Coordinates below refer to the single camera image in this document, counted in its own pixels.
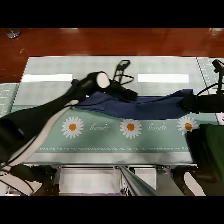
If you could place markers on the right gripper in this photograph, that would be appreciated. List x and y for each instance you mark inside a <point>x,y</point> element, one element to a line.
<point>191,103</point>

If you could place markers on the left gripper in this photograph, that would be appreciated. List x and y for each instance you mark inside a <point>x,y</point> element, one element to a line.
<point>123,92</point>

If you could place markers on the dark blue shirt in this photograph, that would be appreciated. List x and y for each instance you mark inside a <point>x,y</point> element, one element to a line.
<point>150,108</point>

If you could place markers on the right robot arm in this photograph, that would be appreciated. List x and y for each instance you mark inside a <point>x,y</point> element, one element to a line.
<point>213,103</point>

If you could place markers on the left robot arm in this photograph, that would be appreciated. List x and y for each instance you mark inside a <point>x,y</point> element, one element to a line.
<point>43,116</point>

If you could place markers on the dark green garment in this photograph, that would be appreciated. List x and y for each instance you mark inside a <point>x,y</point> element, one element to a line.
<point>210,146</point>

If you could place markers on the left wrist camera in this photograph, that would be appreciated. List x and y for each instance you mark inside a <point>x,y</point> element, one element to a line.
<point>122,68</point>

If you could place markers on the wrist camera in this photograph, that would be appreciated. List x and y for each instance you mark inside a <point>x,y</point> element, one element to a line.
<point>218,65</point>
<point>122,68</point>

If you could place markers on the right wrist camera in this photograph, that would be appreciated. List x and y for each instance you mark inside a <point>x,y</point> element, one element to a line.
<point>218,65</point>

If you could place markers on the silver frame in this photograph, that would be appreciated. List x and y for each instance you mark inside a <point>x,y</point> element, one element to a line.
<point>137,186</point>

